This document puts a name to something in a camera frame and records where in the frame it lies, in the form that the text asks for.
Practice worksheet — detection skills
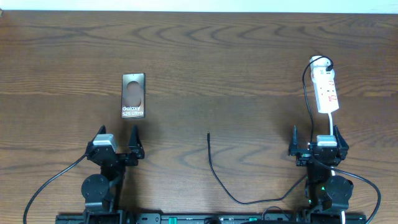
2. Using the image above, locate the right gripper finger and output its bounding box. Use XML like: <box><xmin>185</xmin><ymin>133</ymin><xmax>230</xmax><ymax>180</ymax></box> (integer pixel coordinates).
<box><xmin>333</xmin><ymin>125</ymin><xmax>349</xmax><ymax>160</ymax></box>
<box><xmin>288</xmin><ymin>126</ymin><xmax>299</xmax><ymax>156</ymax></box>

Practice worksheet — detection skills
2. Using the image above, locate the black charger cable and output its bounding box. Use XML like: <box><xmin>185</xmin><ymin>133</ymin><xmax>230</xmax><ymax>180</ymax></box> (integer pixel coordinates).
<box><xmin>206</xmin><ymin>55</ymin><xmax>335</xmax><ymax>205</ymax></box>

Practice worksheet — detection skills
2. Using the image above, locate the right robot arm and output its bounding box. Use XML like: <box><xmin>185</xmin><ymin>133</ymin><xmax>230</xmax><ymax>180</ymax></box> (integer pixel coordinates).
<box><xmin>288</xmin><ymin>126</ymin><xmax>354</xmax><ymax>223</ymax></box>

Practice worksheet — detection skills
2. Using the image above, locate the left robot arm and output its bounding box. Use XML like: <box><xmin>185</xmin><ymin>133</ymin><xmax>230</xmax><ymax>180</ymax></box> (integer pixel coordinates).
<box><xmin>81</xmin><ymin>126</ymin><xmax>145</xmax><ymax>223</ymax></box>

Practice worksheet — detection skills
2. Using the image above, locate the white power strip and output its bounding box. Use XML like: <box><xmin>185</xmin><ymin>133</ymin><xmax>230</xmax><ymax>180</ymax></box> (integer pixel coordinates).
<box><xmin>310</xmin><ymin>55</ymin><xmax>339</xmax><ymax>114</ymax></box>

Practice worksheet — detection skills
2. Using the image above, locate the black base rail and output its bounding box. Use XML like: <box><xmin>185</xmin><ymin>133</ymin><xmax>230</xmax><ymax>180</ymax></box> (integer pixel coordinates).
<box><xmin>55</xmin><ymin>212</ymin><xmax>368</xmax><ymax>224</ymax></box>

